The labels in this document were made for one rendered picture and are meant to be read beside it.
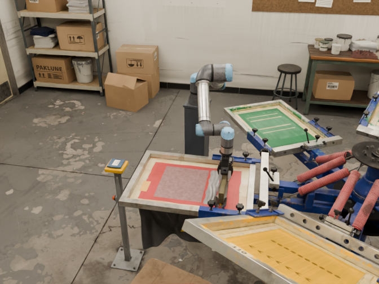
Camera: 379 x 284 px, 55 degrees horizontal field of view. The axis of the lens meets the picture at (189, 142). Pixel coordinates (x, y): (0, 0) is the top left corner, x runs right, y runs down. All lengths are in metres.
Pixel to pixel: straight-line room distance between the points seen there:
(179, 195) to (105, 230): 1.37
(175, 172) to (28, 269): 1.54
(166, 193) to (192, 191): 0.16
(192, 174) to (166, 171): 0.18
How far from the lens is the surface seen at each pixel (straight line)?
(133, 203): 2.22
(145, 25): 6.11
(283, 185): 2.31
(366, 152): 2.27
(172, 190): 2.34
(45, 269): 3.35
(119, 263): 3.22
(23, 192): 4.22
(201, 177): 2.45
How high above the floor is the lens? 2.40
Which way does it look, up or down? 31 degrees down
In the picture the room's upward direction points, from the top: straight up
